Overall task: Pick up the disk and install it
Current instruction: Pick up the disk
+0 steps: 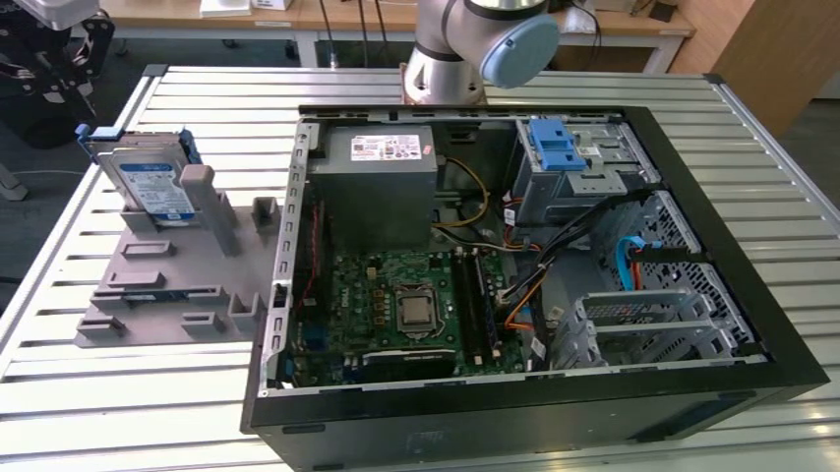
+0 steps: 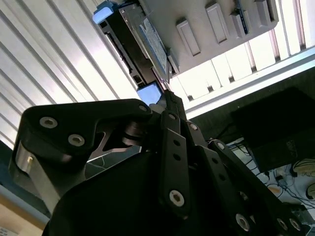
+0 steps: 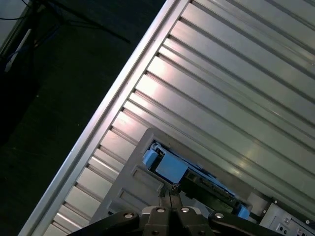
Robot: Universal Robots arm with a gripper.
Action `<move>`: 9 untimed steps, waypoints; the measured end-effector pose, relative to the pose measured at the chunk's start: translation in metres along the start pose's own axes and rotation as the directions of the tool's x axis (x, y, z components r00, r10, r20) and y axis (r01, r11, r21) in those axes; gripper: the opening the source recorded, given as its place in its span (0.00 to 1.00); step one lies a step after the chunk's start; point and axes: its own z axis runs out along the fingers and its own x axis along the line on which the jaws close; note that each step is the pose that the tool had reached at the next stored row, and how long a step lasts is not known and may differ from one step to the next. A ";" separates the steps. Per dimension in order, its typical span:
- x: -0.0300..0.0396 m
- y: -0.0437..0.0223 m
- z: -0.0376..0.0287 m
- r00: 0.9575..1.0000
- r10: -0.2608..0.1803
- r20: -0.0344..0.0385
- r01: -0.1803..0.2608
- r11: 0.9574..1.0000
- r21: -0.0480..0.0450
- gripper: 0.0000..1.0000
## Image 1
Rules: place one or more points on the hard disk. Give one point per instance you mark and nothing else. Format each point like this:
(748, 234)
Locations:
(151, 187)

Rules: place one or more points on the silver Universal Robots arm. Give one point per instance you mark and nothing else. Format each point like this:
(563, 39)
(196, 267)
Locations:
(446, 74)

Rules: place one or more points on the metal disk bay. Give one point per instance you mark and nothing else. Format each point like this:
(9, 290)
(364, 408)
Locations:
(655, 327)

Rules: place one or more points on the black bin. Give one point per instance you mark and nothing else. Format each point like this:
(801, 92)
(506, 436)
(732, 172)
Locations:
(38, 128)

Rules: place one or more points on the wooden desk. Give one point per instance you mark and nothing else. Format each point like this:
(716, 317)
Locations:
(183, 15)

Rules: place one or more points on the grey stand foot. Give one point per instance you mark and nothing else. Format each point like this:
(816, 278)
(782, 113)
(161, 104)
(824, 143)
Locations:
(13, 189)

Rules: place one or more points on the small white box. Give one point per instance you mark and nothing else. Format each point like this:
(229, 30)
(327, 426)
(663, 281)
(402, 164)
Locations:
(272, 4)

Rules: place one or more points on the grey parts rack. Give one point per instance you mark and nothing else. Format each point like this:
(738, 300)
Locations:
(183, 275)

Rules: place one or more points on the RAM stick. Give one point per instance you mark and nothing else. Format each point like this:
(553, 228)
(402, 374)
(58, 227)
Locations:
(164, 296)

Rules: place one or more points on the grey power supply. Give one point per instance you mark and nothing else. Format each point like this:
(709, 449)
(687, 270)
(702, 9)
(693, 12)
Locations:
(374, 206)

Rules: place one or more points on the green motherboard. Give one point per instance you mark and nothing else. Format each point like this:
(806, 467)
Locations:
(358, 275)

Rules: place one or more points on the CPU socket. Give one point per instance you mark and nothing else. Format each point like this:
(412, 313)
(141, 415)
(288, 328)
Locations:
(416, 286)

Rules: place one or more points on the silver CPU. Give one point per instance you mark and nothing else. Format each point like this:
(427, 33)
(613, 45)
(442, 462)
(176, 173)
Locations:
(414, 311)

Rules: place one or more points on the blue drive latch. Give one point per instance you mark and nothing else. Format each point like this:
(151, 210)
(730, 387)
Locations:
(554, 147)

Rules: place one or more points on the black RAM slot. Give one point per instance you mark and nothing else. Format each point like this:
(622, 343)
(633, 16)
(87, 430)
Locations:
(467, 305)

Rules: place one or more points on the black graphics card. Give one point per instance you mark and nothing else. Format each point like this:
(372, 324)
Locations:
(406, 364)

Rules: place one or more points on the metal optical drive cage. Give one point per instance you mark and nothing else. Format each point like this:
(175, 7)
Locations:
(590, 187)

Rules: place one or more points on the black open PC case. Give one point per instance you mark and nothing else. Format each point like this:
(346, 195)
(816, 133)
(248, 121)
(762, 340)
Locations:
(459, 432)

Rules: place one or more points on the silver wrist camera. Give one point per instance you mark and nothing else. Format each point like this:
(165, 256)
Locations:
(58, 12)

